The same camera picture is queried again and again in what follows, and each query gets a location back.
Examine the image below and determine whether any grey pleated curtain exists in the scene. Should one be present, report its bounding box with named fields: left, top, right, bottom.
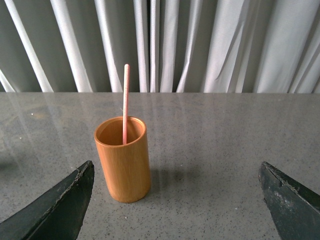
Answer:
left=0, top=0, right=320, bottom=93

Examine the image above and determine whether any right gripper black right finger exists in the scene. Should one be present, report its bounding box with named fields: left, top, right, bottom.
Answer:
left=258, top=161, right=320, bottom=240

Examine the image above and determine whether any orange wooden chopstick holder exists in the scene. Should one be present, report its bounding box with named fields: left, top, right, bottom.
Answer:
left=94, top=116, right=151, bottom=203

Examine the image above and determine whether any pink chopstick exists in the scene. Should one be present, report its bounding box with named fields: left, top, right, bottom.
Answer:
left=122, top=63, right=130, bottom=145

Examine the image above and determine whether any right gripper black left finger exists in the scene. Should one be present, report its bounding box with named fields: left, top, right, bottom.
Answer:
left=0, top=160, right=95, bottom=240

